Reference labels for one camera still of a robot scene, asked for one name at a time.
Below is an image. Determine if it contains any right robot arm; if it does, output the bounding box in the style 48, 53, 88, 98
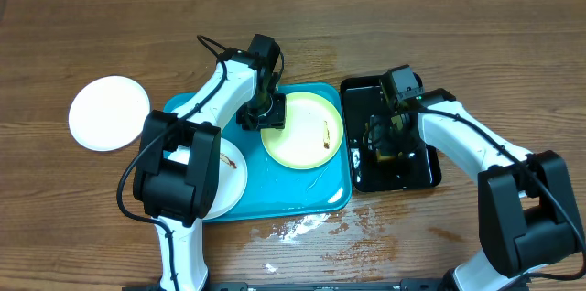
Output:
363, 89, 585, 290

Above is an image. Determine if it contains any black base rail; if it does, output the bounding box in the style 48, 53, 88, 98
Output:
202, 278, 457, 291

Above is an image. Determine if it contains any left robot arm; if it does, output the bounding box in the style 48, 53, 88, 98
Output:
116, 44, 286, 290

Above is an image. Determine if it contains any yellow-green plate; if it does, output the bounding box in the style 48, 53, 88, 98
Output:
261, 92, 343, 170

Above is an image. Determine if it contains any green yellow sponge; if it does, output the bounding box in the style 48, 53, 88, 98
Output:
375, 151, 396, 164

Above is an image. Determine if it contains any teal plastic tray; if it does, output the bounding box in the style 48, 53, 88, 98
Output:
160, 81, 353, 225

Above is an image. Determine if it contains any white plate front left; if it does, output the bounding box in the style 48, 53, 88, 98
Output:
157, 138, 248, 225

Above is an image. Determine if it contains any white plate with pink rim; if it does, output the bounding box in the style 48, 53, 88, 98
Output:
68, 75, 150, 152

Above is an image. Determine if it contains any black rectangular tray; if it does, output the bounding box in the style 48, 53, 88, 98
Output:
340, 76, 441, 192

